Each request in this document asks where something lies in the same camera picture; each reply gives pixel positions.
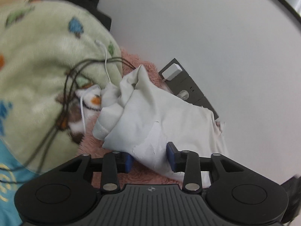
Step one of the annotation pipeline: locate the white t-shirt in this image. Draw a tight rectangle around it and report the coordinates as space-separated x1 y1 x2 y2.
92 66 228 181

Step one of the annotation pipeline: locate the pink fuzzy blanket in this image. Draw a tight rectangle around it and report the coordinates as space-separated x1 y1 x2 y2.
76 48 186 190

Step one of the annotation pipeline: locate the white charger plug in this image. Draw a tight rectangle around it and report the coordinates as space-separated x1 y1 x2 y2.
162 63 183 82

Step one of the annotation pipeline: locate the teal smiley bed sheet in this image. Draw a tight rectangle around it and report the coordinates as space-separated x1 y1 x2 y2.
0 140 36 226

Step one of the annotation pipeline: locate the green dinosaur fleece blanket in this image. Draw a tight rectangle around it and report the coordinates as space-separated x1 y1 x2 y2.
1 0 121 172

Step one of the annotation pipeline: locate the black usb cable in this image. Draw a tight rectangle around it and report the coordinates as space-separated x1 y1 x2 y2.
0 56 137 184

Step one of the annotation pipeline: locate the dark wall socket panel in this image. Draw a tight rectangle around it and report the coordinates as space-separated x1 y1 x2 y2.
159 58 219 120

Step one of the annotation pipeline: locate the white charging cable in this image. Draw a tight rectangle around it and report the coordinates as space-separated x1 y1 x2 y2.
79 40 112 135

